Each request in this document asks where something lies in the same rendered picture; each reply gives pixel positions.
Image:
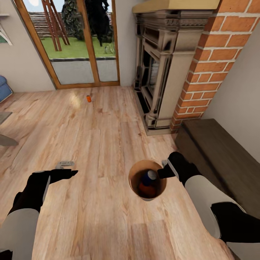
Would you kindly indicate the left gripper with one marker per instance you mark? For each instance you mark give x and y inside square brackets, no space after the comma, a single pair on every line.
[64,173]

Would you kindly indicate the wood fireplace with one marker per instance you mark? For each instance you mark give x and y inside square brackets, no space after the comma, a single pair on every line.
[166,45]

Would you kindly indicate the door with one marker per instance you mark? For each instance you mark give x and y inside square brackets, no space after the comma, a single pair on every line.
[77,40]

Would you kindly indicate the trash can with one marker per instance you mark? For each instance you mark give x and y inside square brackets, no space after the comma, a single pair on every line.
[138,171]

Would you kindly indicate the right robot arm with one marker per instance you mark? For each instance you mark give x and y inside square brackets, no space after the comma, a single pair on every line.
[222,217]

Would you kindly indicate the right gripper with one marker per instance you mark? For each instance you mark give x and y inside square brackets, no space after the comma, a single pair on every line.
[163,173]

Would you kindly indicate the coffee table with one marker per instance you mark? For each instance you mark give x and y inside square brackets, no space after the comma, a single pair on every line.
[4,140]

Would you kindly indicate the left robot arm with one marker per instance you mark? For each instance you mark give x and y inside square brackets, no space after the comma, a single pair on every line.
[17,233]

